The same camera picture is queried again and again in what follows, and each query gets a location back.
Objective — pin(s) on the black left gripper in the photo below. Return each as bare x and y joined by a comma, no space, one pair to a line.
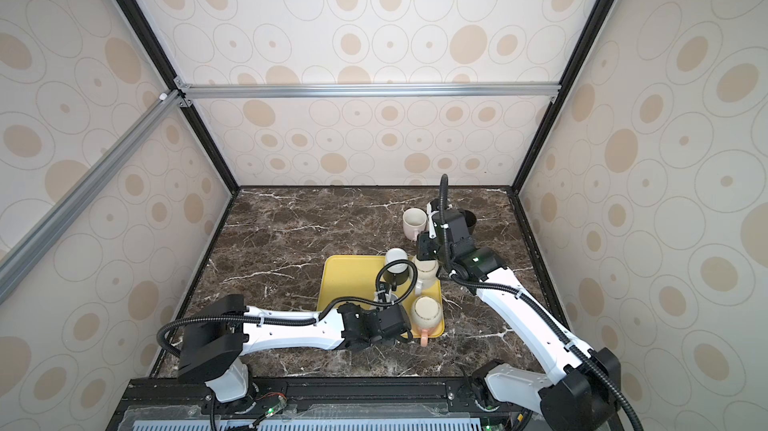
394,337

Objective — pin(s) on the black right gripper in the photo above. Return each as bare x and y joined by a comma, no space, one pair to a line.
423,241

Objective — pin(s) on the black mug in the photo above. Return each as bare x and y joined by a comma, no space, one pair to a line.
470,220

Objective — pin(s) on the pink mug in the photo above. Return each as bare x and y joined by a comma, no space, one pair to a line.
414,221

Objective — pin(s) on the black-green mug white base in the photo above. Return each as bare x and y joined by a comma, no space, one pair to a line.
396,268

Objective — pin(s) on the peach mug cream base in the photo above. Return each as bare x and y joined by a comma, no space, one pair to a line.
426,318

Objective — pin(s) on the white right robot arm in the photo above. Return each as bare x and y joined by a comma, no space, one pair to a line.
579,387

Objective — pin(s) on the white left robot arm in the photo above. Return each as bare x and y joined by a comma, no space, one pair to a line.
210,345

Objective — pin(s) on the speckled beige mug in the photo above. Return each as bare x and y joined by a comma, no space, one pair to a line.
427,275

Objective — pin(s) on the yellow plastic tray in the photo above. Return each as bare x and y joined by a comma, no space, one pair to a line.
353,275

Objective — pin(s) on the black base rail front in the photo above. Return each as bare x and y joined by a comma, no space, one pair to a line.
291,403

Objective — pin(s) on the horizontal aluminium rail back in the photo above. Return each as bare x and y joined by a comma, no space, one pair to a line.
360,90

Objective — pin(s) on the black corner frame post right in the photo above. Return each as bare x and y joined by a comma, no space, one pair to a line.
594,24

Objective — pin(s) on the black corner frame post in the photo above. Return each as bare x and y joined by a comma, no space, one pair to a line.
151,44
594,24

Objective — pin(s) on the diagonal aluminium rail left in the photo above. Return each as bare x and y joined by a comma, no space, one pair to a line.
38,241

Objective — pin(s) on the black corner frame post left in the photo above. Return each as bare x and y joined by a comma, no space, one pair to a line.
151,44

